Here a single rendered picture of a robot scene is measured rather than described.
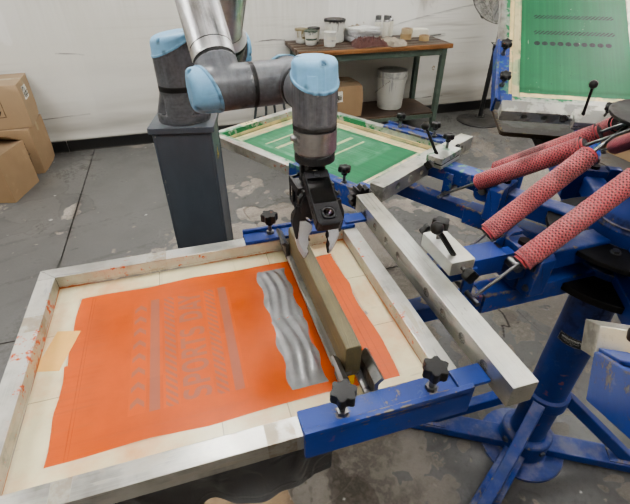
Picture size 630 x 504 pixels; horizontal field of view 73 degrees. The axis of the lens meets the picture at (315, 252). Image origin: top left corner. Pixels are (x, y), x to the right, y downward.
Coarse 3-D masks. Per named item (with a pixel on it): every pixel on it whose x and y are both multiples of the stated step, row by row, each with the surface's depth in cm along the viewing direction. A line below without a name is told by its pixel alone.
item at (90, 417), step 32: (352, 320) 92; (256, 352) 85; (320, 352) 85; (384, 352) 85; (64, 384) 78; (96, 384) 78; (128, 384) 78; (256, 384) 78; (288, 384) 78; (320, 384) 78; (64, 416) 73; (96, 416) 73; (160, 416) 73; (192, 416) 73; (224, 416) 73; (64, 448) 68; (96, 448) 68
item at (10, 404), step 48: (240, 240) 111; (288, 240) 112; (48, 288) 95; (384, 288) 95; (432, 336) 84; (0, 384) 74; (0, 432) 67; (240, 432) 67; (288, 432) 67; (0, 480) 63; (96, 480) 61; (144, 480) 61; (192, 480) 64
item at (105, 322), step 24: (288, 264) 108; (336, 264) 108; (144, 288) 101; (168, 288) 101; (192, 288) 101; (240, 288) 101; (336, 288) 101; (96, 312) 94; (120, 312) 94; (240, 312) 94; (264, 312) 94; (96, 336) 88; (120, 336) 88; (72, 360) 83
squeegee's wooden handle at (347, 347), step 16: (304, 272) 94; (320, 272) 89; (320, 288) 85; (320, 304) 84; (336, 304) 81; (336, 320) 77; (336, 336) 76; (352, 336) 74; (336, 352) 78; (352, 352) 73; (352, 368) 75
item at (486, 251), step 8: (472, 248) 99; (480, 248) 99; (488, 248) 99; (496, 248) 99; (480, 256) 97; (488, 256) 97; (496, 256) 97; (504, 256) 97; (480, 264) 96; (488, 264) 97; (496, 264) 98; (480, 272) 98; (488, 272) 99; (456, 280) 97
